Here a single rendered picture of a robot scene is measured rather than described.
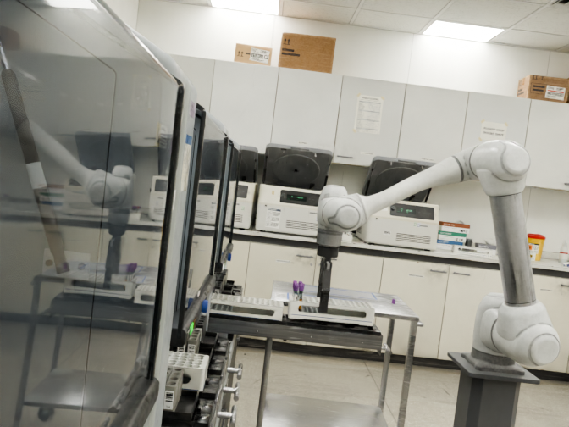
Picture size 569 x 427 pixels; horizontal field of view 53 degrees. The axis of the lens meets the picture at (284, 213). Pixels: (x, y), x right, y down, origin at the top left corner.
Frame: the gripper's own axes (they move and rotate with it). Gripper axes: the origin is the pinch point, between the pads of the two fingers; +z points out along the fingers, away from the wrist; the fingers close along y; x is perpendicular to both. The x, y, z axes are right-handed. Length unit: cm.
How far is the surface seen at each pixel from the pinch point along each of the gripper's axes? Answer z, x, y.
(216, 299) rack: 1.6, 36.8, -5.0
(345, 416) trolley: 61, -23, 51
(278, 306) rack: 1.8, 15.5, -4.9
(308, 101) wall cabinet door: -106, -2, 258
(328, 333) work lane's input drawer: 9.0, -2.5, -6.9
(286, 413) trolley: 61, 4, 47
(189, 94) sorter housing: -53, 38, -104
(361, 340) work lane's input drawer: 10.2, -14.0, -6.9
